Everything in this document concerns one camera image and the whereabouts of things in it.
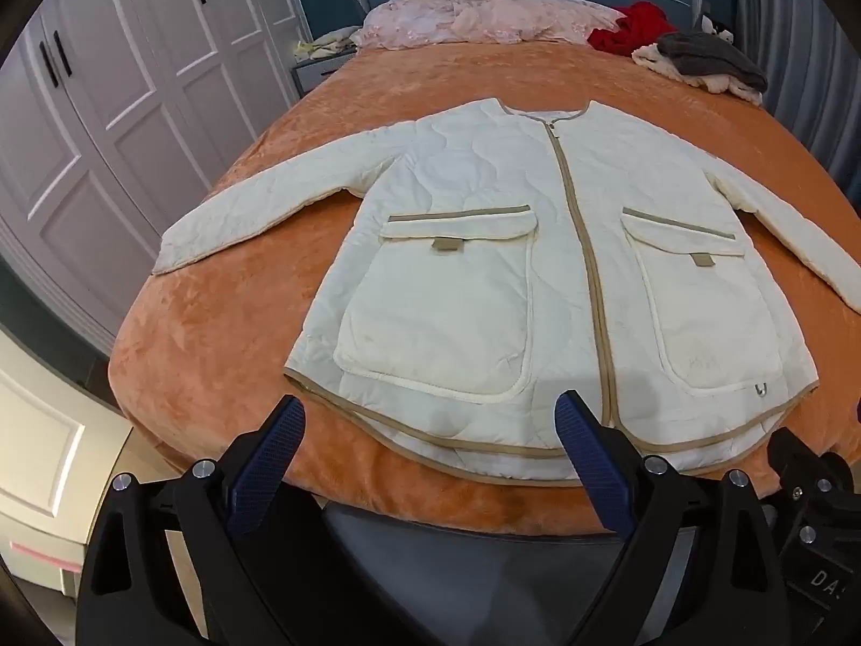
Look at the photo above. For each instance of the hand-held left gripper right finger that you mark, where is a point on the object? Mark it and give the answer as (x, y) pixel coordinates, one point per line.
(592, 457)

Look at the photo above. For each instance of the cream panelled door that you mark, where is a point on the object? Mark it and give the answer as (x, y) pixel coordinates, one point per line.
(47, 444)

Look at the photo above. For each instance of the white quilted jacket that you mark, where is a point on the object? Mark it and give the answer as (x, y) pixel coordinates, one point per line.
(471, 269)

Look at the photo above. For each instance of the grey nightstand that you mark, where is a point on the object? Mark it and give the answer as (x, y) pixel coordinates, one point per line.
(316, 74)

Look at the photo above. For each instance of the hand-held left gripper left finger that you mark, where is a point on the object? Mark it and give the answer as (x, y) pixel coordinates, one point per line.
(272, 447)

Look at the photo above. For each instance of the cream fluffy cloth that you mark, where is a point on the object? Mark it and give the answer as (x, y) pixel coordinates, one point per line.
(662, 64)

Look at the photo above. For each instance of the black and white plush toy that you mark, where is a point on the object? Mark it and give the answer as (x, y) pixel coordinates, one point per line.
(718, 25)

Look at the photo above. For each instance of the grey curtain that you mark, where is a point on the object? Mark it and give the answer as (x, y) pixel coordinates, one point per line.
(807, 67)

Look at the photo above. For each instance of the pink floral quilt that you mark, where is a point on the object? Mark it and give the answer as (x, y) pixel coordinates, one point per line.
(484, 17)

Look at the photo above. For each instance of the red cloth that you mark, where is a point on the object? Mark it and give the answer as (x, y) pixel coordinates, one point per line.
(636, 23)

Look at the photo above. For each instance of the orange plush blanket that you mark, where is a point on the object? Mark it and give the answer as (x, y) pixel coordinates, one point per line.
(269, 323)

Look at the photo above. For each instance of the dark grey knitted cloth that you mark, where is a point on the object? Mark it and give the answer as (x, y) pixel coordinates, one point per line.
(713, 54)

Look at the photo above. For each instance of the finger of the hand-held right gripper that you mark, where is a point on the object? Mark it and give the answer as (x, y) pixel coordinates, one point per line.
(800, 457)

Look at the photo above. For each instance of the white panelled wardrobe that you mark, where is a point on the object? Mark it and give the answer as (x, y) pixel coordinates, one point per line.
(121, 101)

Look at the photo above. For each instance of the pale yellow cloth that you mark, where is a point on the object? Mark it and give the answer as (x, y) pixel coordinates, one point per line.
(326, 40)

